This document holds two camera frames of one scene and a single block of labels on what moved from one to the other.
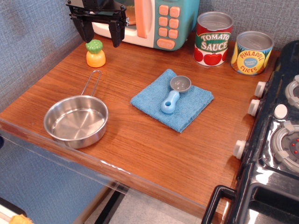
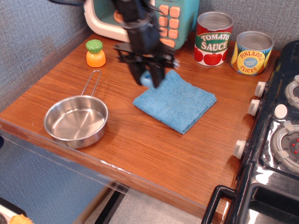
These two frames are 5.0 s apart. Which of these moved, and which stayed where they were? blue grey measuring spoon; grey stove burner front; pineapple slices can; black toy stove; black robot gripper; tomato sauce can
Moved: black robot gripper; blue grey measuring spoon
Stayed: grey stove burner front; pineapple slices can; tomato sauce can; black toy stove
